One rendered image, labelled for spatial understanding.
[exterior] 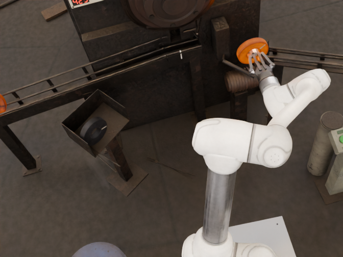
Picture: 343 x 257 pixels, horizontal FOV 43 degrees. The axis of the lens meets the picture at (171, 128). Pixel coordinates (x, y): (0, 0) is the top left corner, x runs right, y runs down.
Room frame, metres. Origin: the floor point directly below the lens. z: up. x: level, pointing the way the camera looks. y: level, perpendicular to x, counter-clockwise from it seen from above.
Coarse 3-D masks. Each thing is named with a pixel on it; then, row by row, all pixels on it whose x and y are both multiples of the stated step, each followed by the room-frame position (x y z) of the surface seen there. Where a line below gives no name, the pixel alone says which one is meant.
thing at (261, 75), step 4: (256, 68) 1.28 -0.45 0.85; (268, 68) 1.26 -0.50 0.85; (256, 72) 1.25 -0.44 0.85; (260, 72) 1.25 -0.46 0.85; (264, 72) 1.22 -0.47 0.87; (268, 72) 1.22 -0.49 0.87; (272, 72) 1.23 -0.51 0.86; (256, 76) 1.24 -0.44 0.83; (260, 76) 1.22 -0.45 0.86; (264, 76) 1.20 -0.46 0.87; (268, 76) 1.20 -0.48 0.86; (260, 80) 1.20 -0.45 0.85
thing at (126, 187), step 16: (96, 96) 1.47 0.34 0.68; (80, 112) 1.39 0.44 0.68; (96, 112) 1.43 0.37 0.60; (112, 112) 1.40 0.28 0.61; (64, 128) 1.32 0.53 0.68; (80, 128) 1.35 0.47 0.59; (112, 128) 1.30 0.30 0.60; (80, 144) 1.24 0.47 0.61; (96, 144) 1.24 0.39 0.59; (112, 144) 1.31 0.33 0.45; (112, 160) 1.33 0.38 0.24; (128, 160) 1.45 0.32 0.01; (112, 176) 1.36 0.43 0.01; (128, 176) 1.31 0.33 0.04; (144, 176) 1.30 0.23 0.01; (128, 192) 1.22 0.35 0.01
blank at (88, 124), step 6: (90, 120) 1.28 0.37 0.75; (96, 120) 1.27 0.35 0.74; (102, 120) 1.29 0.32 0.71; (84, 126) 1.25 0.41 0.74; (90, 126) 1.24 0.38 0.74; (96, 126) 1.26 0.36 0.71; (102, 126) 1.28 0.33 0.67; (84, 132) 1.23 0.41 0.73; (90, 132) 1.24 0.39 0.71; (96, 132) 1.27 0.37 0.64; (102, 132) 1.27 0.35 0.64; (84, 138) 1.21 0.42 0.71; (90, 138) 1.23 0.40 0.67; (96, 138) 1.24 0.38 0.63; (90, 144) 1.22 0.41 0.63
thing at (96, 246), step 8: (80, 248) 0.78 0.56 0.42; (88, 248) 0.77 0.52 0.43; (96, 248) 0.76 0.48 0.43; (104, 248) 0.75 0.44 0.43; (112, 248) 0.74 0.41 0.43; (72, 256) 0.75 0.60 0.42; (80, 256) 0.74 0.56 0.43; (88, 256) 0.73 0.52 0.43; (96, 256) 0.72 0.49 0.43; (104, 256) 0.71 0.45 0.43; (112, 256) 0.70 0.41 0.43; (120, 256) 0.69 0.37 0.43
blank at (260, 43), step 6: (246, 42) 1.40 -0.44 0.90; (252, 42) 1.39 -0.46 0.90; (258, 42) 1.39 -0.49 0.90; (264, 42) 1.39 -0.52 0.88; (240, 48) 1.40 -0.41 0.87; (246, 48) 1.38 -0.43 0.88; (252, 48) 1.39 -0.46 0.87; (258, 48) 1.39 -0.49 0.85; (264, 48) 1.39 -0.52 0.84; (240, 54) 1.38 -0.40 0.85; (246, 54) 1.38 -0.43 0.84; (240, 60) 1.38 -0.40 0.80; (246, 60) 1.39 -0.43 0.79; (252, 60) 1.39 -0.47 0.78; (258, 60) 1.39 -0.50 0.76
